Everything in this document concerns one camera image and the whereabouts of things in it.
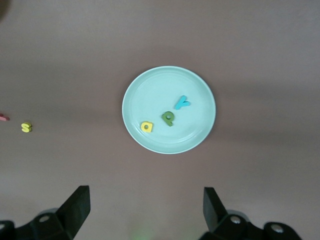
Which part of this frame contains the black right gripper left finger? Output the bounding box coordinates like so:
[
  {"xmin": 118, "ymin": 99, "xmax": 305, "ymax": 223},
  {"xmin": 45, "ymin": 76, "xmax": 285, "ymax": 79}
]
[{"xmin": 0, "ymin": 184, "xmax": 91, "ymax": 240}]

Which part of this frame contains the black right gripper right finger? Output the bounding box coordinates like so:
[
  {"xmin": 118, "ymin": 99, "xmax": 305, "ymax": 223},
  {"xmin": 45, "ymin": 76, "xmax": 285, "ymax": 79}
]
[{"xmin": 199, "ymin": 186, "xmax": 305, "ymax": 240}]

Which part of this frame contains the green foam letter p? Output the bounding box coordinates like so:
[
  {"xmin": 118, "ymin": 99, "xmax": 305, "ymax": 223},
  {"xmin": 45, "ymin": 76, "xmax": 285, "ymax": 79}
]
[{"xmin": 161, "ymin": 110, "xmax": 176, "ymax": 127}]

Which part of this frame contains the yellow letter D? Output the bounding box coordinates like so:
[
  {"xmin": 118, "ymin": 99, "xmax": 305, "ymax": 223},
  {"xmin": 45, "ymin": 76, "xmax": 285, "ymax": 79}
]
[{"xmin": 139, "ymin": 120, "xmax": 154, "ymax": 133}]

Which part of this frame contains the teal foam letter y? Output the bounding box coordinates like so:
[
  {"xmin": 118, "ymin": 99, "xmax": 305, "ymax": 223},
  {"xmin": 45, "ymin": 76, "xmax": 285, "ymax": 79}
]
[{"xmin": 173, "ymin": 95, "xmax": 192, "ymax": 111}]

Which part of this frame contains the yellow foam letter s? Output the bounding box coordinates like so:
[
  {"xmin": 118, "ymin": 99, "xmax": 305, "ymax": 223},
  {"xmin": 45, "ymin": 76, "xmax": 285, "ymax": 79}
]
[{"xmin": 20, "ymin": 121, "xmax": 33, "ymax": 133}]

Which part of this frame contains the light green plate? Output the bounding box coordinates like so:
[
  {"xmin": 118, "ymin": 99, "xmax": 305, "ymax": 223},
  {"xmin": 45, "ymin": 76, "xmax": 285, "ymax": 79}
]
[{"xmin": 121, "ymin": 65, "xmax": 217, "ymax": 155}]

